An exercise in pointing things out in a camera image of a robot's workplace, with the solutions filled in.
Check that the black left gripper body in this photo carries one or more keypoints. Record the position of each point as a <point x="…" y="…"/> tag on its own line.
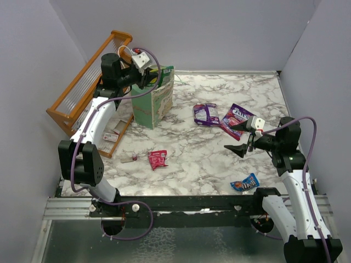
<point x="143" y="79"/>

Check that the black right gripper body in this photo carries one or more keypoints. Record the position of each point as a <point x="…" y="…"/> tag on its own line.
<point x="260" y="143"/>

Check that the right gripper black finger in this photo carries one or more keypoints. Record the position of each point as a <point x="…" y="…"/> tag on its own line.
<point x="241" y="127"/>
<point x="239" y="150"/>

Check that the green Fox's bag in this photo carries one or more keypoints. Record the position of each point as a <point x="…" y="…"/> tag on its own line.
<point x="167" y="74"/>

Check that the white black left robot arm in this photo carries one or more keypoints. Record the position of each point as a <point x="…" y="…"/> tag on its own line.
<point x="80" y="161"/>

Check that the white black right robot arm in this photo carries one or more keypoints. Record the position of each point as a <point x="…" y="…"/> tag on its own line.
<point x="305" y="235"/>

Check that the purple Fox's candy bag right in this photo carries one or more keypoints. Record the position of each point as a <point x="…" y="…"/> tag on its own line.
<point x="236" y="115"/>

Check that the purple fox's candy bag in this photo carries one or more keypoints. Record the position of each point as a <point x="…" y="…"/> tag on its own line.
<point x="206" y="115"/>
<point x="236" y="115"/>

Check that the green paper gift bag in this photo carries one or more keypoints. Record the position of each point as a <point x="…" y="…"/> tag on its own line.
<point x="151" y="104"/>

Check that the purple Fox's candy bag left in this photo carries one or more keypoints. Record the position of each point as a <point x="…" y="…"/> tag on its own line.
<point x="206" y="115"/>

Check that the blue M&M's packet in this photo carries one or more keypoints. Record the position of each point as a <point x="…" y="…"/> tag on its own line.
<point x="246" y="184"/>

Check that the open cardboard box sleeve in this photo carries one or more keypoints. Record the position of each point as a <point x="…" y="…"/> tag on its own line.
<point x="120" y="127"/>

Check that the red white small card box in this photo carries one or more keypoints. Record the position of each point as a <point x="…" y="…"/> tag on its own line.
<point x="110" y="137"/>

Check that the pink red snack packet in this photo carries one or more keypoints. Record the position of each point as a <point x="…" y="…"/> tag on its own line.
<point x="157" y="159"/>

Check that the small beige eraser block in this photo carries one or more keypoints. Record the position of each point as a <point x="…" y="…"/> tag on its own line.
<point x="127" y="160"/>

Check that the wooden rack with clear slats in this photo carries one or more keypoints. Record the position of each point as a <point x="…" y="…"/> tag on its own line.
<point x="70" y="108"/>

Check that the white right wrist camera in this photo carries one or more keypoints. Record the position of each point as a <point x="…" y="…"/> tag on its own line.
<point x="255" y="126"/>

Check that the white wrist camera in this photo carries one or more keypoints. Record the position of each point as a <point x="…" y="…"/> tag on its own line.
<point x="255" y="126"/>
<point x="142" y="61"/>

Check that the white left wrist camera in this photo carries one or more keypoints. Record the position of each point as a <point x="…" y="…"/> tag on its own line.
<point x="142" y="61"/>

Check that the black front mounting rail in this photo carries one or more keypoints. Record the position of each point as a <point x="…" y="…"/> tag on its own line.
<point x="184" y="211"/>

